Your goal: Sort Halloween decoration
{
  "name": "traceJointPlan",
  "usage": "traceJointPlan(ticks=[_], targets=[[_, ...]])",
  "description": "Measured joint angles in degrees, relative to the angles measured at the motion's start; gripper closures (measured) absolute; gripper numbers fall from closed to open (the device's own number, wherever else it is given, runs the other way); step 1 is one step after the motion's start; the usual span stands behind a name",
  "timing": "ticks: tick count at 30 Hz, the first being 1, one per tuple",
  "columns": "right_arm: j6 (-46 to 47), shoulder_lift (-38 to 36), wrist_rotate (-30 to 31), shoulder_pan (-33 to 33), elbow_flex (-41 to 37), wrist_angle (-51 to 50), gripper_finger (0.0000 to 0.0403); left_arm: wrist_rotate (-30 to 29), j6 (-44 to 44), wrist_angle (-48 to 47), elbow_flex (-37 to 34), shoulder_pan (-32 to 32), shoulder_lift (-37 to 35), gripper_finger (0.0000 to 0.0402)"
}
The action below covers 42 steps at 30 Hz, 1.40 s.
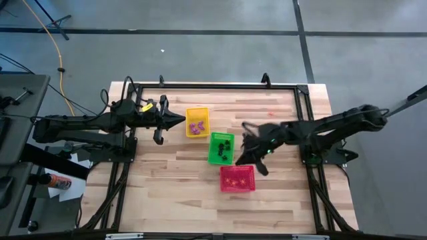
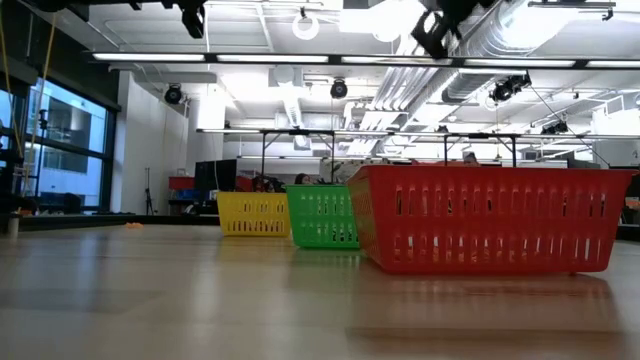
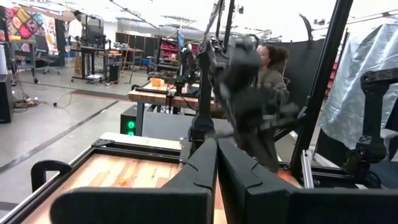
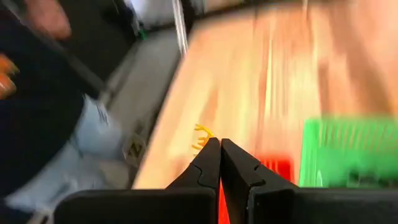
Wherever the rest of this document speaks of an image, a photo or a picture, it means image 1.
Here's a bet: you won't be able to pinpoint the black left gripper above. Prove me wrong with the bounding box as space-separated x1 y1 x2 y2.
137 95 187 145

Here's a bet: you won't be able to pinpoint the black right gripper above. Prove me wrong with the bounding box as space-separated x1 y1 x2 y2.
235 145 272 177

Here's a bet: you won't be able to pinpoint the red plastic basket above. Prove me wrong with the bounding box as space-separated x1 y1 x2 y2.
219 165 257 193

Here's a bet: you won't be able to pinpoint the yellow plastic basket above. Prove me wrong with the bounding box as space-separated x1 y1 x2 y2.
185 107 211 138

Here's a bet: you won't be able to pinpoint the green plastic basket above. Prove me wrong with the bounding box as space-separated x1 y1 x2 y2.
207 131 236 166

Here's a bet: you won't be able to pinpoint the white paper sheets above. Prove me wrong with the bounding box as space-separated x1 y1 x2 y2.
45 152 93 203

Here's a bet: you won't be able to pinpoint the black desk beam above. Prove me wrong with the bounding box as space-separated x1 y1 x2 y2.
19 143 91 181

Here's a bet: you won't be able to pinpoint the orange and black can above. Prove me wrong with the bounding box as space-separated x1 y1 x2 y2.
37 173 73 191

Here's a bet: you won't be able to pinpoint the grey side table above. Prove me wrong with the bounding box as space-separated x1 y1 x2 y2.
0 73 51 234

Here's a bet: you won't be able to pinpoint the black tripod stand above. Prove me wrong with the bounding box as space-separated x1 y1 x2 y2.
33 0 73 41

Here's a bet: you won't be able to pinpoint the black clamp tool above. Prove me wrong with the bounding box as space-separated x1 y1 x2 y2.
0 87 34 109

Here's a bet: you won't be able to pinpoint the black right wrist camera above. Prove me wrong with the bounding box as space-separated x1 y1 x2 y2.
243 131 266 151

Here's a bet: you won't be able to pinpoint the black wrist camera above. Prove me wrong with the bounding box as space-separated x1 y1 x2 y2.
111 98 137 117
243 131 266 151

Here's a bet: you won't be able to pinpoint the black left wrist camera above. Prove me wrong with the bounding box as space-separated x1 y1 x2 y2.
111 98 137 117

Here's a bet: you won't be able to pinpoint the black aluminium table frame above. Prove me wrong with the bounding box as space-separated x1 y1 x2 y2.
79 81 360 234

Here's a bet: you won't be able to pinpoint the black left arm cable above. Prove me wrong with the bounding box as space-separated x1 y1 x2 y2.
99 75 149 116

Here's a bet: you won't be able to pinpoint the silver metal bracket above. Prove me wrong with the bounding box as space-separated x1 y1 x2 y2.
292 234 330 240
105 233 145 240

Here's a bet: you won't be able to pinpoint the yellow cable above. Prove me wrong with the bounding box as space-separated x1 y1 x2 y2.
21 0 76 117

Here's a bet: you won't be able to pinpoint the thin black floor cable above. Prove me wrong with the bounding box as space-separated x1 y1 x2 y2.
0 53 101 117

